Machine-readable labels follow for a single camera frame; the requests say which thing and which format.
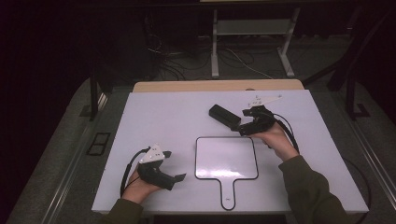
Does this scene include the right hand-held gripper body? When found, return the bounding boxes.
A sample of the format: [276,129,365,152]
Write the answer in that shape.
[247,94,284,133]

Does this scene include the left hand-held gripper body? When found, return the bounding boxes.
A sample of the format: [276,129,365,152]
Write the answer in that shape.
[135,143,176,191]

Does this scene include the black whiteboard eraser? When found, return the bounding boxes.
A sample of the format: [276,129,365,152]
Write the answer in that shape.
[207,104,243,132]

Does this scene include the small whiteboard with handle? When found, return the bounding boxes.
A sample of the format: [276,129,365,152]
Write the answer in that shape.
[194,135,260,211]

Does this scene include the person's right hand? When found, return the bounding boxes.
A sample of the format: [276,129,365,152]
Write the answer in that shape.
[250,121,300,162]

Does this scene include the person's left hand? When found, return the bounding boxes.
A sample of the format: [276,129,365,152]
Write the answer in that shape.
[120,167,163,205]

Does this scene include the wooden table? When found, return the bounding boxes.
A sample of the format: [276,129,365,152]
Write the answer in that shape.
[133,78,305,93]

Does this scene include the white metal stand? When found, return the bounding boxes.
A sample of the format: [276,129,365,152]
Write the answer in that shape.
[210,7,302,79]

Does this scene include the black metal stand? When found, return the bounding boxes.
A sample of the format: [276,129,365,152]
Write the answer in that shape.
[326,6,390,121]

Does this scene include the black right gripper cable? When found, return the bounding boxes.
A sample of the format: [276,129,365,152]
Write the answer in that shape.
[273,112,374,224]

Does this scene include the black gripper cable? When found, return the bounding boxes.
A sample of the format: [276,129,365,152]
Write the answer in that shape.
[273,112,374,224]
[120,147,151,196]

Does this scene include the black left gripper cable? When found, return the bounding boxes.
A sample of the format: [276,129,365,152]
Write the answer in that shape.
[120,147,151,196]

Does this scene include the white floor cable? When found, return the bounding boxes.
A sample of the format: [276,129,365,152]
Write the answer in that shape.
[226,48,275,80]

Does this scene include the aluminium floor rail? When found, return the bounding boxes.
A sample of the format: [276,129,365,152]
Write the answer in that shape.
[39,92,108,224]
[331,92,396,203]

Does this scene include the black floor cables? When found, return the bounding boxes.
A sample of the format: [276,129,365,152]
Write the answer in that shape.
[145,33,213,81]

